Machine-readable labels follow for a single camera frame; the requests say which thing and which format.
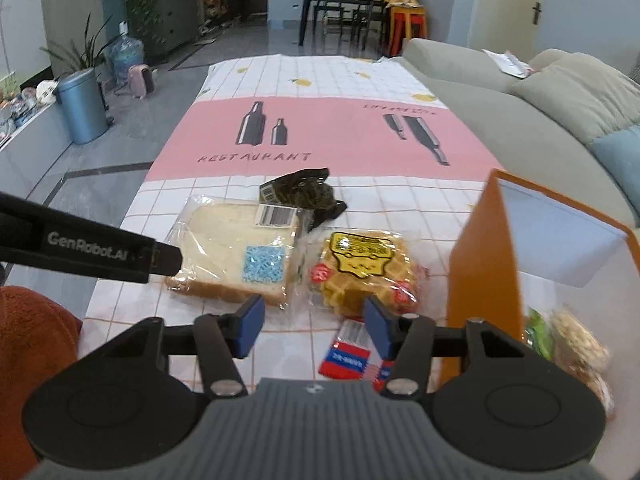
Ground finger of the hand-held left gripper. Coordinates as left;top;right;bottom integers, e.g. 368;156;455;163
148;240;182;278

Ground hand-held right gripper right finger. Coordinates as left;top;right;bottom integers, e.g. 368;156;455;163
364;296;532;399

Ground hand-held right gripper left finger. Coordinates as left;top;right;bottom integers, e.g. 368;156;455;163
107;294;266;399

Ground sausage pack with blue label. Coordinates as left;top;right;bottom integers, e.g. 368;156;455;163
318;319;397;394

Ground orange cardboard box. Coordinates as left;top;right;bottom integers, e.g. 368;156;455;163
446;169;640;413

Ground green snack packet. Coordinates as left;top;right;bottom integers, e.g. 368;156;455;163
525;307;557;362

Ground clear popcorn snack packet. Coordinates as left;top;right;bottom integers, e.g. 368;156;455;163
549;306;615;413

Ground waffle packet with yellow label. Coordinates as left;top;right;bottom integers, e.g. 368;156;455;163
305;230;427;319

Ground sliced bread bag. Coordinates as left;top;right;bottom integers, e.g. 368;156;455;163
165;195;307;312

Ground orange fleece blanket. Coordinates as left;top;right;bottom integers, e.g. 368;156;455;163
0;286;84;480

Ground blue pedal trash can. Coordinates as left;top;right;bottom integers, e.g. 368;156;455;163
54;67;110;145

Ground dark crinkled snack packet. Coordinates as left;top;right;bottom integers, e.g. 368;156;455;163
259;167;349;234

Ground pink space heater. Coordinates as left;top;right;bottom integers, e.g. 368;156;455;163
127;63;156;99

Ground large water bottle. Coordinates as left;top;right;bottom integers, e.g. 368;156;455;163
109;32;146;87

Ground long-leaf potted plant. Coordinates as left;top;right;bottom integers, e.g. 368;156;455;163
40;12;119;82

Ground pink and white printed tablecloth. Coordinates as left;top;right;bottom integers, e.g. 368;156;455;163
82;54;506;397

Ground dark green cabinet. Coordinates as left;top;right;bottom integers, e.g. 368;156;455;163
150;0;204;59

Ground beige sofa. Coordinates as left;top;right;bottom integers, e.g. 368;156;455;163
400;37;640;261

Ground shoe rack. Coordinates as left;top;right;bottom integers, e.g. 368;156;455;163
200;0;237;37

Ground light blue cushion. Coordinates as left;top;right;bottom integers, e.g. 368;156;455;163
587;125;640;197

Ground papers on sofa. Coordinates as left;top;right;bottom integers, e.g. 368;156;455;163
482;49;534;79

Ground black dining chair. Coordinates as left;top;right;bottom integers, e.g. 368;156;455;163
315;0;352;37
351;0;387;46

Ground orange stool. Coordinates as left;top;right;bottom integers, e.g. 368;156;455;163
385;4;429;59

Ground beige cushion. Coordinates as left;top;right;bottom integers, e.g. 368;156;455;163
507;49;640;147

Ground beige room door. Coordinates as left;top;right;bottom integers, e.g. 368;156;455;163
492;0;547;52

